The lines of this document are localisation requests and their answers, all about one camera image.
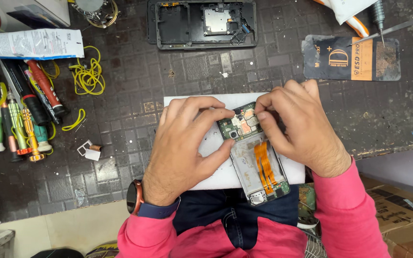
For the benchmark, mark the brown cardboard box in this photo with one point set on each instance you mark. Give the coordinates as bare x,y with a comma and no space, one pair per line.
403,218

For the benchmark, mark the red and black tool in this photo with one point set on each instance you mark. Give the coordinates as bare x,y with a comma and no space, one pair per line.
47,89

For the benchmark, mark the grey metal screwdriver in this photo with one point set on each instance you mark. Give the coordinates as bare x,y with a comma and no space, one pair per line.
378,14

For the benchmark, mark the white foam pad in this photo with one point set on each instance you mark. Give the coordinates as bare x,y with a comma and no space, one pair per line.
213,143

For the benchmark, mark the person's blue jeans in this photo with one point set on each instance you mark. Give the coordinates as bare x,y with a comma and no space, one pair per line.
235,208

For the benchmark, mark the flat metal spudger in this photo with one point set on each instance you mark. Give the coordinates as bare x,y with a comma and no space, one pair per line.
396,28

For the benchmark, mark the small white plastic piece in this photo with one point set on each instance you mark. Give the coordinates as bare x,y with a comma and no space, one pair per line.
93,155

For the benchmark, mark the heap of yellow rubber bands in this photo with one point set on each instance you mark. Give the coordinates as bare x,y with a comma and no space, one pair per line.
89,77

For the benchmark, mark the black empty phone frame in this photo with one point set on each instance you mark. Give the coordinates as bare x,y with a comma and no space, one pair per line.
177,25

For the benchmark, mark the white plastic bag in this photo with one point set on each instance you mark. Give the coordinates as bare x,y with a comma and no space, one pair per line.
350,9

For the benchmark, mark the white carton box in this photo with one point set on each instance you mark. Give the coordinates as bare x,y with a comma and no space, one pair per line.
30,10

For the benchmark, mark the copper metal screwdriver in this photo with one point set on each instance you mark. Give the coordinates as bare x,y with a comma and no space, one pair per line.
8,136

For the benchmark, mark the black rounded object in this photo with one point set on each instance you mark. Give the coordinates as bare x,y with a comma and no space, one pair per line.
57,253

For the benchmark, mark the gold metal screwdriver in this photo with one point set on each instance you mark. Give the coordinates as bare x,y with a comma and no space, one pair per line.
30,136

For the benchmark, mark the white glue tube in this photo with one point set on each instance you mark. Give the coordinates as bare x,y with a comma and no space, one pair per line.
30,43

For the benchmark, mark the single yellow rubber band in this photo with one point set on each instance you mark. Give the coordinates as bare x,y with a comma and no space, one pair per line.
77,121

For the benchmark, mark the black and orange packet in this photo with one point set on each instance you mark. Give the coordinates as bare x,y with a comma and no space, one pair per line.
332,59

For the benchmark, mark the green metal screwdriver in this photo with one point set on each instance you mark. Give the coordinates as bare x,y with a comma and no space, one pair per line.
16,122

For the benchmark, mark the black smartwatch with blue band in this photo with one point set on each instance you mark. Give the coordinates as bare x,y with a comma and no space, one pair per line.
134,197

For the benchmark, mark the small copper cylinder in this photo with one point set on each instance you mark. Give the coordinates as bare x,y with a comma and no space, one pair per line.
96,147

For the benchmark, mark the person's left hand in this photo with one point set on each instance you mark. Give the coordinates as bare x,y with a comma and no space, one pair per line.
176,154

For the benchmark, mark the person's right hand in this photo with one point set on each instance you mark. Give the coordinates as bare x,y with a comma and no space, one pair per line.
307,132

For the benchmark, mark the silver sim tray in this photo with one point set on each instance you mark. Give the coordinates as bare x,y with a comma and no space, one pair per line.
81,148

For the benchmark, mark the person's pink shirt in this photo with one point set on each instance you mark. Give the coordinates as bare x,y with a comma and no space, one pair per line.
264,240

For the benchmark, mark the phone with orange flex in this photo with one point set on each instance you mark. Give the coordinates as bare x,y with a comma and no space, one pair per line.
260,168

